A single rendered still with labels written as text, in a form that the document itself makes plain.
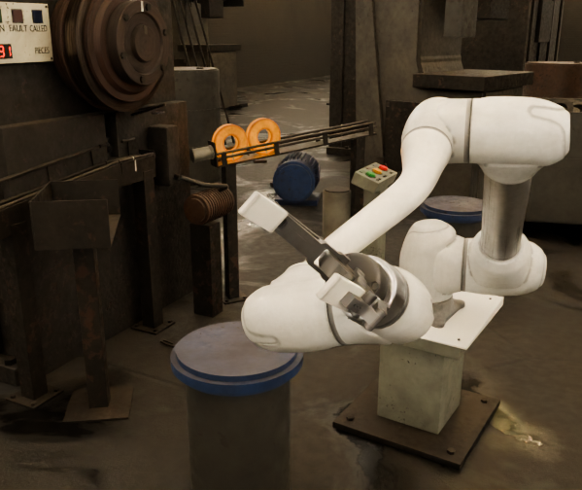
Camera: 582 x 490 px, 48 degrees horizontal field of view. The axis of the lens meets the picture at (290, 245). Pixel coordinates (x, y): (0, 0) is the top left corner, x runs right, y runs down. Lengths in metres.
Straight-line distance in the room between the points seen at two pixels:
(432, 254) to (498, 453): 0.61
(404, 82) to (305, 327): 3.93
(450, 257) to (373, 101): 3.14
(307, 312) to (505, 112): 0.62
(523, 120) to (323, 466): 1.09
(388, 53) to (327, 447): 3.37
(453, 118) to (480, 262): 0.57
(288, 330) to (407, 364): 1.06
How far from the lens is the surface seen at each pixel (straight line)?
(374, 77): 4.91
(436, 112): 1.39
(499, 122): 1.36
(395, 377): 2.04
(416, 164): 1.24
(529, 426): 2.23
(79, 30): 2.33
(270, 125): 2.89
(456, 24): 4.37
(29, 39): 2.36
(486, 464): 2.03
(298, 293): 0.97
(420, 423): 2.08
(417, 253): 1.88
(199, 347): 1.62
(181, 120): 2.91
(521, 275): 1.86
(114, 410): 2.24
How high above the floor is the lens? 1.15
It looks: 18 degrees down
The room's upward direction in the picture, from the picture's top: straight up
